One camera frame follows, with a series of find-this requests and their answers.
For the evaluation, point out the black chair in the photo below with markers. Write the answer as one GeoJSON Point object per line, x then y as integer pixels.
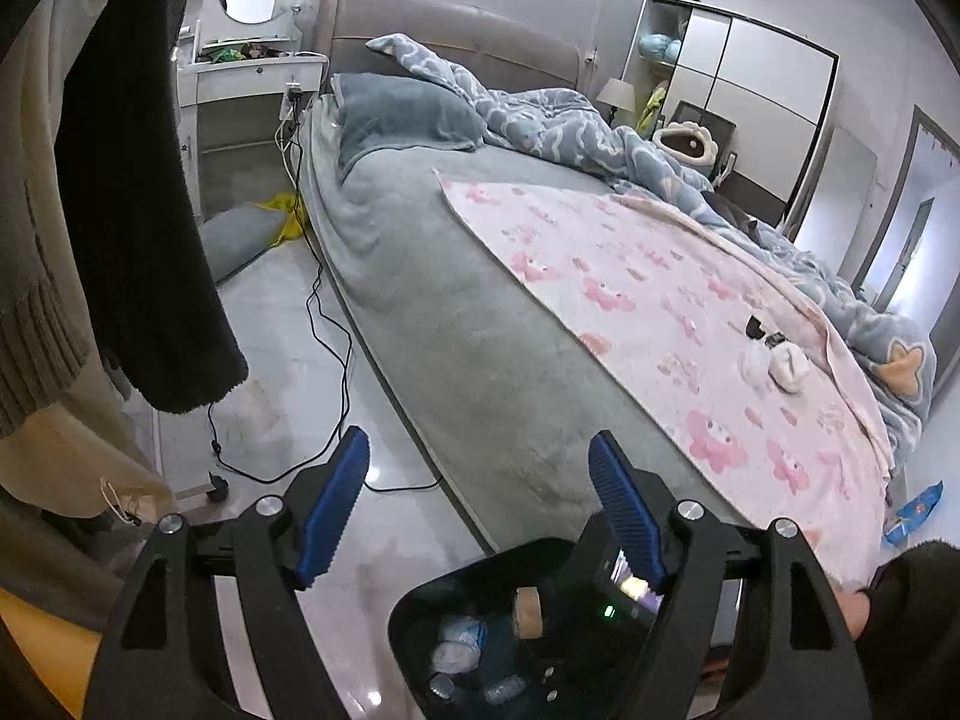
{"type": "Point", "coordinates": [712, 120]}

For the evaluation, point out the yellow green plush toy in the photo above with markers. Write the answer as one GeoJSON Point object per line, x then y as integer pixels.
{"type": "Point", "coordinates": [652, 109]}

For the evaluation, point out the blue plush toy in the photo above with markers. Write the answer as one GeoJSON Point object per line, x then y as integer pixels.
{"type": "Point", "coordinates": [660, 45]}

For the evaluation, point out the yellow cloth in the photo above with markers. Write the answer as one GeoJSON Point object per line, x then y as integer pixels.
{"type": "Point", "coordinates": [45, 637]}

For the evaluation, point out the white clothes rack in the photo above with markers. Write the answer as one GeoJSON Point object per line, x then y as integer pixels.
{"type": "Point", "coordinates": [191, 493]}

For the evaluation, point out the dark blue trash bin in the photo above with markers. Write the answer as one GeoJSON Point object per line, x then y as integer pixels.
{"type": "Point", "coordinates": [420, 615]}

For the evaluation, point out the grey blue pillow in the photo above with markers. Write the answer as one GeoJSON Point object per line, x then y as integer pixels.
{"type": "Point", "coordinates": [405, 116]}

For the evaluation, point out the small white tissue wad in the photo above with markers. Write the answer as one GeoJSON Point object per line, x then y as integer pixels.
{"type": "Point", "coordinates": [754, 364]}

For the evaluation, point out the black hanging garment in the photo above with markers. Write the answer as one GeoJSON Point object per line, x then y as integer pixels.
{"type": "Point", "coordinates": [150, 240]}

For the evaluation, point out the large white tissue wad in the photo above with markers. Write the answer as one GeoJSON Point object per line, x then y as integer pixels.
{"type": "Point", "coordinates": [787, 371]}

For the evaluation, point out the blue floor packet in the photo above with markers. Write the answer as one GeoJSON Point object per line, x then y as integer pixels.
{"type": "Point", "coordinates": [915, 514]}

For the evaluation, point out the white dressing table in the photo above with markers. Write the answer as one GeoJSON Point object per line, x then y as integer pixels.
{"type": "Point", "coordinates": [240, 79]}

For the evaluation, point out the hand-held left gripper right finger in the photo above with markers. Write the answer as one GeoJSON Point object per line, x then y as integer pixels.
{"type": "Point", "coordinates": [626, 510]}

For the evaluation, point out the white wardrobe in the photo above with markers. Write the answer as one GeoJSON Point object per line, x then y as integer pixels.
{"type": "Point", "coordinates": [757, 67]}

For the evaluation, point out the grey upholstered bed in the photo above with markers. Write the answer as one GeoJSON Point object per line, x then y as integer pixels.
{"type": "Point", "coordinates": [450, 300]}

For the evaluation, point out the blue white packet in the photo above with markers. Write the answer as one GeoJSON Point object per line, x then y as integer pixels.
{"type": "Point", "coordinates": [461, 630]}

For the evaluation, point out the white power strip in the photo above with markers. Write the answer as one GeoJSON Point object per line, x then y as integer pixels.
{"type": "Point", "coordinates": [292, 97]}

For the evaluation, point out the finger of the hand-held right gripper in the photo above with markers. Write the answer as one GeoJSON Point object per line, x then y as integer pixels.
{"type": "Point", "coordinates": [555, 679]}

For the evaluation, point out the cream hanging garment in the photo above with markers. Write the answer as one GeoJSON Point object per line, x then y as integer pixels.
{"type": "Point", "coordinates": [75, 465]}

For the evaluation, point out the yellow bag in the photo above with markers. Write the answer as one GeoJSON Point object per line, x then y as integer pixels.
{"type": "Point", "coordinates": [281, 210]}

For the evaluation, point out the person's right forearm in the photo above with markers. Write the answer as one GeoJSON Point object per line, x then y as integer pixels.
{"type": "Point", "coordinates": [907, 615]}

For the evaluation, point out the clear plastic bag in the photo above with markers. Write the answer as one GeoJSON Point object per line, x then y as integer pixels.
{"type": "Point", "coordinates": [454, 658]}

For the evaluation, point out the olive knit sweater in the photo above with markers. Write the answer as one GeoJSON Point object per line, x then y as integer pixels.
{"type": "Point", "coordinates": [37, 277]}

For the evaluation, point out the dark grey cat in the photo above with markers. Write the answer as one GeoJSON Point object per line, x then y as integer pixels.
{"type": "Point", "coordinates": [727, 210]}

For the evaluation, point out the pink printed blanket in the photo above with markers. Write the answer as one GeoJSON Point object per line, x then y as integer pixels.
{"type": "Point", "coordinates": [637, 292]}

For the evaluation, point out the grey door frame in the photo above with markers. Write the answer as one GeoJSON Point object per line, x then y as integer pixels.
{"type": "Point", "coordinates": [894, 191]}

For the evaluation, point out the brown tape roll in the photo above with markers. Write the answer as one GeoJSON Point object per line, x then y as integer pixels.
{"type": "Point", "coordinates": [536, 611]}

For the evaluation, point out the cream plush pet bed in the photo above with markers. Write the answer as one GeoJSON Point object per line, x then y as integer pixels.
{"type": "Point", "coordinates": [679, 139]}

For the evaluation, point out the small black clip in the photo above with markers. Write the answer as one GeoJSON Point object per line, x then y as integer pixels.
{"type": "Point", "coordinates": [754, 327]}

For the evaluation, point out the blue patterned duvet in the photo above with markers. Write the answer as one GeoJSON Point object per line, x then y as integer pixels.
{"type": "Point", "coordinates": [540, 120]}

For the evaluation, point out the table lamp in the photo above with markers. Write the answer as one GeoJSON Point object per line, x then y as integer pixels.
{"type": "Point", "coordinates": [616, 94]}

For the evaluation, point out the grey floor cushion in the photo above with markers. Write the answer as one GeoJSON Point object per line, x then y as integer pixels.
{"type": "Point", "coordinates": [232, 240]}

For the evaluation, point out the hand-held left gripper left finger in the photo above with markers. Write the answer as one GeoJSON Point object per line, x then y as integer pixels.
{"type": "Point", "coordinates": [337, 510]}

